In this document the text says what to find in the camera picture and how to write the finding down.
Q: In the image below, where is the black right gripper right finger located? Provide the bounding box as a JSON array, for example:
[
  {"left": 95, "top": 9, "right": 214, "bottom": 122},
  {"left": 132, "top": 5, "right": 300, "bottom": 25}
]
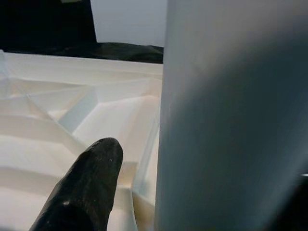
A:
[{"left": 274, "top": 173, "right": 308, "bottom": 231}]

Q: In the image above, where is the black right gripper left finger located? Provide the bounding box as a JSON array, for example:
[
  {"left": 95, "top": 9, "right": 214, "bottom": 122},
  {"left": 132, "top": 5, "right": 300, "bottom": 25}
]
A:
[{"left": 28, "top": 137, "right": 124, "bottom": 231}]

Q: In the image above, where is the white plastic table top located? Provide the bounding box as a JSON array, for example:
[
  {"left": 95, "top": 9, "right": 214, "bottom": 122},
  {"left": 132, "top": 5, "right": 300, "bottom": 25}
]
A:
[{"left": 0, "top": 49, "right": 164, "bottom": 231}]

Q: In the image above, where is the black door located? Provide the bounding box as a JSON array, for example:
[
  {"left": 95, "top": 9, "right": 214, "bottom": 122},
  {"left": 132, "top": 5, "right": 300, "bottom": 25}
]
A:
[{"left": 0, "top": 0, "right": 97, "bottom": 52}]

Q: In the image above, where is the white plastic table leg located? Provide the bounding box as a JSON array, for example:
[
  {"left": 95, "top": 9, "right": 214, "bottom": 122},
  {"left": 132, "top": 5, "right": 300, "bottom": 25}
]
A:
[{"left": 154, "top": 0, "right": 308, "bottom": 231}]

